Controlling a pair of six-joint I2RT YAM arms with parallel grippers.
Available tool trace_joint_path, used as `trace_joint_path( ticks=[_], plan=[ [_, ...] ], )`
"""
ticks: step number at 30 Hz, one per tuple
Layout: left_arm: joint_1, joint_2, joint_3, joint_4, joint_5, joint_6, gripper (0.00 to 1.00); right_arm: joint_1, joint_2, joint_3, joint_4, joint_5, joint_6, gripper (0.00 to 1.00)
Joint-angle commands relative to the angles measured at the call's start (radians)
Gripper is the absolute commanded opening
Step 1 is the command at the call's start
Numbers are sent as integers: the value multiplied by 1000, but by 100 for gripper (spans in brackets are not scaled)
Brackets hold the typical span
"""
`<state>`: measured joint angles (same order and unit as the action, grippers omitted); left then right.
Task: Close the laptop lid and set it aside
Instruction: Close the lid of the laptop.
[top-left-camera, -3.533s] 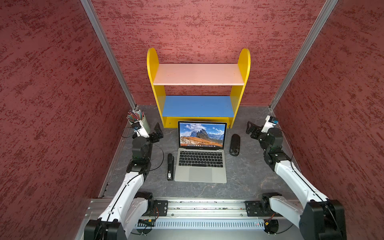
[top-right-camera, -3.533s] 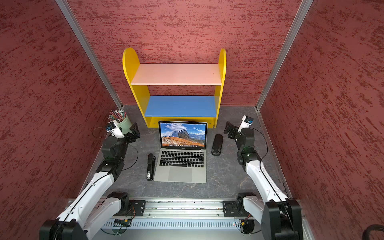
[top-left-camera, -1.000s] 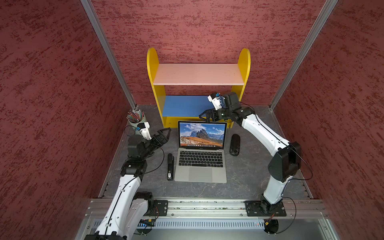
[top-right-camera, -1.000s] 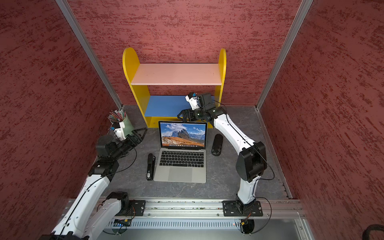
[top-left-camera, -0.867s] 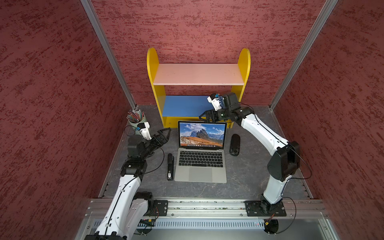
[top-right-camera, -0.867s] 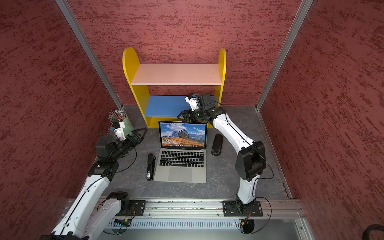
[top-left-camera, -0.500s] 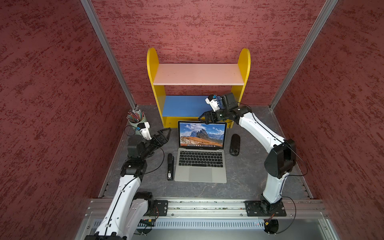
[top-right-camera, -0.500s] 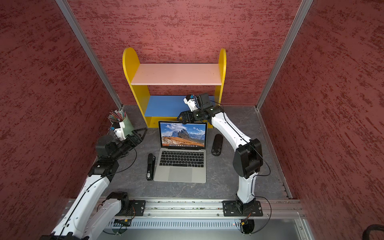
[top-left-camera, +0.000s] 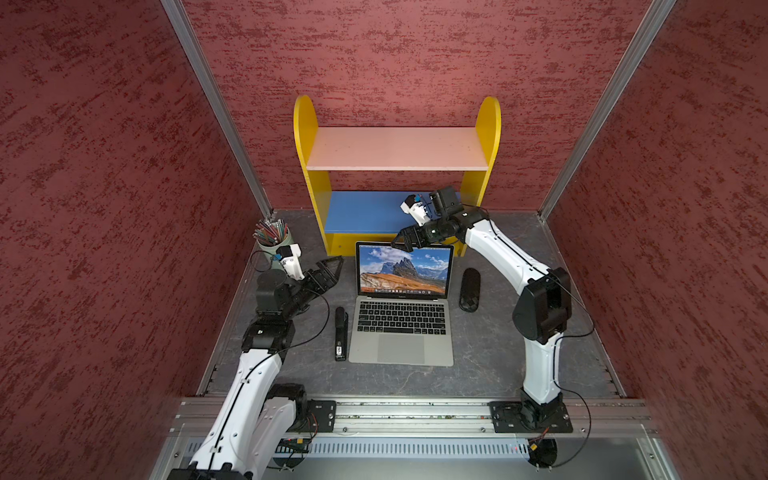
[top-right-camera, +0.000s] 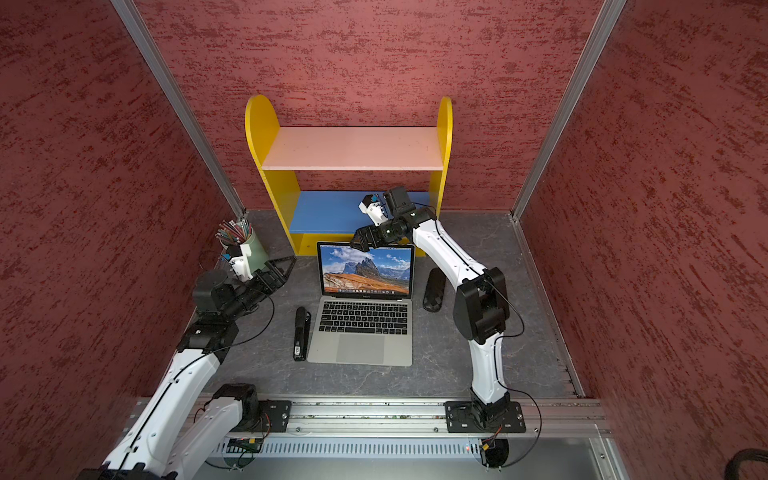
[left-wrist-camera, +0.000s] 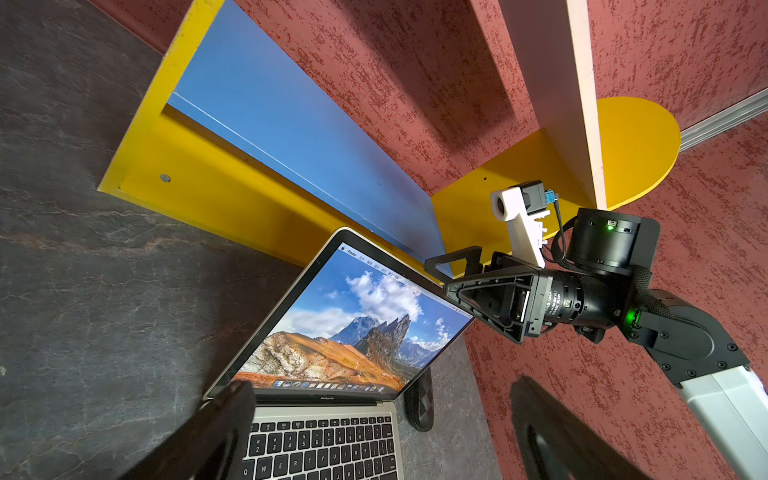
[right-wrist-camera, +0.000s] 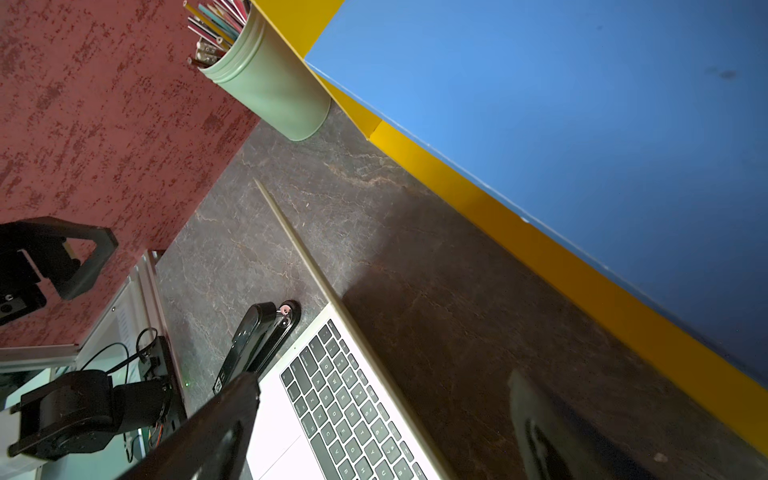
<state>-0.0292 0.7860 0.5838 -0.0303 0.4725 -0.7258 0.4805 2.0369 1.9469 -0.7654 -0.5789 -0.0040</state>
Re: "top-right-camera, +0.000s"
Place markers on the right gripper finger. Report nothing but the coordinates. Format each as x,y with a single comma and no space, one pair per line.
363,239
379,240

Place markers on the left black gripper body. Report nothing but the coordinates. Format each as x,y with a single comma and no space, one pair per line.
248,294

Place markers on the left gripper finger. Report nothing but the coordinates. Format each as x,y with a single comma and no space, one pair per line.
286,265
268,273

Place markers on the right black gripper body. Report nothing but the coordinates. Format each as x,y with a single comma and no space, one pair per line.
391,230

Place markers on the silver laptop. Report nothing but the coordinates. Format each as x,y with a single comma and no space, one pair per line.
365,313

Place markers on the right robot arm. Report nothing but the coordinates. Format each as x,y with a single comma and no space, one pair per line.
480,307

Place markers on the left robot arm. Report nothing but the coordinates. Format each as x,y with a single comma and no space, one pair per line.
157,446

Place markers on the green pencil cup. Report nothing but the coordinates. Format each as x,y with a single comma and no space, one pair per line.
258,255

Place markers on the coloured pencils bundle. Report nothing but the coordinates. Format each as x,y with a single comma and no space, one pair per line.
231,233

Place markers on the black stapler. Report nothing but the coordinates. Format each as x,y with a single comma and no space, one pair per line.
301,334

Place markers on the black glasses case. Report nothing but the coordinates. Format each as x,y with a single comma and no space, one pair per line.
433,297

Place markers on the yellow pink blue shelf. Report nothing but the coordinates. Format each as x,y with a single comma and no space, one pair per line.
309,217

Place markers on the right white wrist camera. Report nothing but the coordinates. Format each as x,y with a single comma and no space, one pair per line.
374,208

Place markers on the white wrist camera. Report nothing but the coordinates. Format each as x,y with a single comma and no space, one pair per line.
374,208
239,256

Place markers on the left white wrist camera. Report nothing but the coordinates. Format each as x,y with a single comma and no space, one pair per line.
239,256

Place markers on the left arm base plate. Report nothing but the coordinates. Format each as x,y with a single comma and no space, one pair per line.
268,417

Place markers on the aluminium mounting rail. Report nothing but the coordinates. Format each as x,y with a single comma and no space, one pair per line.
349,416

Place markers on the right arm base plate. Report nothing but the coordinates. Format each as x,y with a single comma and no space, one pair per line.
459,417

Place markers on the left aluminium corner post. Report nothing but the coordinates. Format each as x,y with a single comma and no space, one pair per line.
139,33

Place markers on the aluminium corner post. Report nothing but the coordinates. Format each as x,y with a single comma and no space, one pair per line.
139,33
601,31

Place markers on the right aluminium corner post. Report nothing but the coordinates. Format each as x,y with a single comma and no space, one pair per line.
601,31

